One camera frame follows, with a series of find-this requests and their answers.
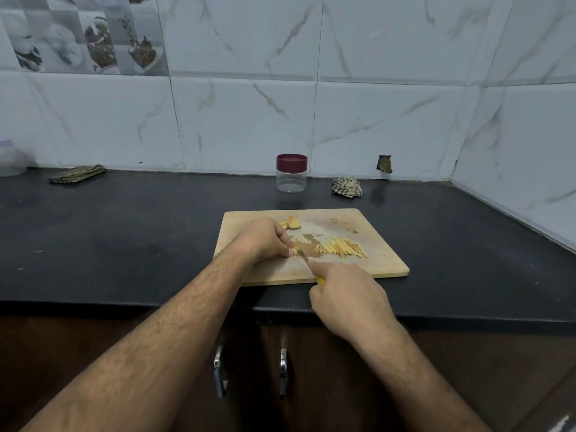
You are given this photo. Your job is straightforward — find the person's left hand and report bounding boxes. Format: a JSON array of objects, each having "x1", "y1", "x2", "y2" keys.
[{"x1": 234, "y1": 217, "x2": 297, "y2": 266}]

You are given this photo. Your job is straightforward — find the person's right hand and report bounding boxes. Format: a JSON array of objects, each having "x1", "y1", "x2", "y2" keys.
[{"x1": 299, "y1": 251, "x2": 400, "y2": 342}]

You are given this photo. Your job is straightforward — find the yellow handled knife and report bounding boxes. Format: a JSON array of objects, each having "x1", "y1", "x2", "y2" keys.
[{"x1": 296, "y1": 247, "x2": 328, "y2": 287}]

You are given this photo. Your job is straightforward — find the pile of ginger strips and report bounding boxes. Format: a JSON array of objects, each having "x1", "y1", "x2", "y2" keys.
[{"x1": 301, "y1": 233, "x2": 369, "y2": 261}]

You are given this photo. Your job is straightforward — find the wooden cutting board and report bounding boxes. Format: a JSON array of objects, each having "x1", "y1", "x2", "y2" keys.
[{"x1": 213, "y1": 208, "x2": 412, "y2": 288}]

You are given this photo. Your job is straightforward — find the clear jar maroon lid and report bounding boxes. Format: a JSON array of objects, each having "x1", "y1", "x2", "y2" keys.
[{"x1": 276, "y1": 154, "x2": 309, "y2": 194}]

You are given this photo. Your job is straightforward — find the person's left forearm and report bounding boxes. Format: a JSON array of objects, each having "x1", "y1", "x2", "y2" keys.
[{"x1": 22, "y1": 244, "x2": 259, "y2": 432}]

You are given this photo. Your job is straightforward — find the person's right forearm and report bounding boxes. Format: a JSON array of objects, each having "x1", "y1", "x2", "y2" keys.
[{"x1": 358, "y1": 319, "x2": 493, "y2": 432}]

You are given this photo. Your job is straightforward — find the small ginger peel scraps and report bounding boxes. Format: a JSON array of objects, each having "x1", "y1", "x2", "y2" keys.
[{"x1": 330, "y1": 215, "x2": 360, "y2": 236}]

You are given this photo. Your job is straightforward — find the black countertop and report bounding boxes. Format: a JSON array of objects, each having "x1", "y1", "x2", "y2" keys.
[{"x1": 0, "y1": 167, "x2": 576, "y2": 322}]

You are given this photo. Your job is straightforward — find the crumpled patterned cloth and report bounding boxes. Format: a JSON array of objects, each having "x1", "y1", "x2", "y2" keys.
[{"x1": 330, "y1": 175, "x2": 364, "y2": 199}]

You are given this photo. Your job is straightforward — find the folded green cloth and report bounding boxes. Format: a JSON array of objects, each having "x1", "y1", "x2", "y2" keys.
[{"x1": 49, "y1": 163, "x2": 107, "y2": 185}]

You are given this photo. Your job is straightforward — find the brown wooden cabinet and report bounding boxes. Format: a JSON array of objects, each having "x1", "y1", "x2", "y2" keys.
[{"x1": 0, "y1": 310, "x2": 576, "y2": 432}]

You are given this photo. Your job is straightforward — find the clear plastic container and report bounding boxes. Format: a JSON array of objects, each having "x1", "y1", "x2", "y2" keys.
[{"x1": 0, "y1": 139, "x2": 28, "y2": 179}]

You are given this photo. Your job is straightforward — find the decorative picture tiles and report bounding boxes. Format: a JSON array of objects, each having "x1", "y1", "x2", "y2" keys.
[{"x1": 0, "y1": 0, "x2": 169, "y2": 77}]

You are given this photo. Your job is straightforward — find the metal cabinet handle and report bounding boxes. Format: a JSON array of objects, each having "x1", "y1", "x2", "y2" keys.
[
  {"x1": 212, "y1": 344, "x2": 229, "y2": 400},
  {"x1": 278, "y1": 346, "x2": 291, "y2": 398}
]

